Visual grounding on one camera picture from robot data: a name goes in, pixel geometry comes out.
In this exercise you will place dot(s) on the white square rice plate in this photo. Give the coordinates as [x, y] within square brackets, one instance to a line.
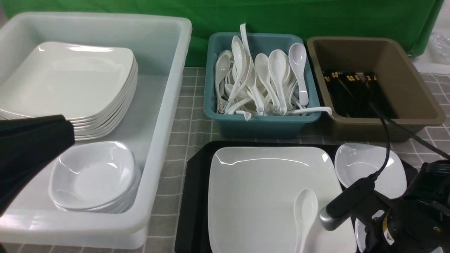
[252, 191]

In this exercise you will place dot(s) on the white ceramic soup spoon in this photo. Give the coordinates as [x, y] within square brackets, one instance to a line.
[305, 213]

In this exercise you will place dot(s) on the small white bowl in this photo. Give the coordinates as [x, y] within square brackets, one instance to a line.
[360, 232]
[356, 160]

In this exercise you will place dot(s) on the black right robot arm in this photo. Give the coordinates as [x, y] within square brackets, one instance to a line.
[418, 222]

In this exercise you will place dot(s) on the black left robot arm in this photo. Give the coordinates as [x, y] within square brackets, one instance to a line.
[27, 146]

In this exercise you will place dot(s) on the teal plastic spoon bin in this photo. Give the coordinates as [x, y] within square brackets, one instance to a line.
[258, 127]

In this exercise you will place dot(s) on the pile of white soup spoons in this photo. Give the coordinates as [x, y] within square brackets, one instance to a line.
[264, 85]

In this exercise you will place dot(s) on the large translucent white tub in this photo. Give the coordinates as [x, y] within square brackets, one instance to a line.
[160, 45]

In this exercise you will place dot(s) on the black serving tray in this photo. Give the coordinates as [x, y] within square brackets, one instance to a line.
[193, 237]

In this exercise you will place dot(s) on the stack of small white bowls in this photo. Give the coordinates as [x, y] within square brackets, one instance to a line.
[100, 177]

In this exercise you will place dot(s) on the stack of white square plates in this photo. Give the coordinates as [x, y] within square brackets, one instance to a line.
[90, 86]

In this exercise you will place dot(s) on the pile of black chopsticks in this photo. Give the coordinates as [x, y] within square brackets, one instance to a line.
[351, 94]

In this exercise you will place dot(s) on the brown plastic chopstick bin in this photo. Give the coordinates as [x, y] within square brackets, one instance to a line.
[398, 78]

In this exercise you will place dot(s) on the grey checked tablecloth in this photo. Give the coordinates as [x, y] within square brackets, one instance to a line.
[192, 129]

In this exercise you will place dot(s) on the green backdrop cloth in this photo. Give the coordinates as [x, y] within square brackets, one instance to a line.
[408, 22]

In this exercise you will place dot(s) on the clear plastic bag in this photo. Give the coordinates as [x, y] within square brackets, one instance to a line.
[439, 44]

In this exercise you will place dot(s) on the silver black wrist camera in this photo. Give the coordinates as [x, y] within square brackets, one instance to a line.
[340, 208]

